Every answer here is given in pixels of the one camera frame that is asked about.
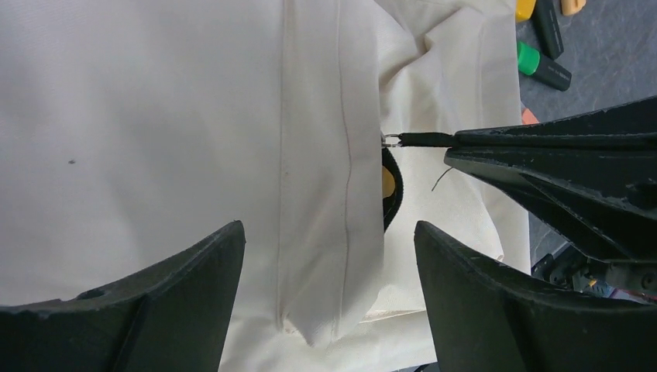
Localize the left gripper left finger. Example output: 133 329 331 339
1 221 246 371

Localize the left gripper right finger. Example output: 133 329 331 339
414 221 656 371

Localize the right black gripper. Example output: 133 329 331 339
445 96 656 303

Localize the grey orange highlighter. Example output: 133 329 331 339
521 105 539 125

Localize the green black highlighter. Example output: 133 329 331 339
516 41 572 91

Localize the purple black highlighter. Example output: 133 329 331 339
531 0 564 60

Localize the light orange highlighter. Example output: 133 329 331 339
560 0 587 16

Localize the cream canvas backpack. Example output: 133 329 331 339
1 1 530 371

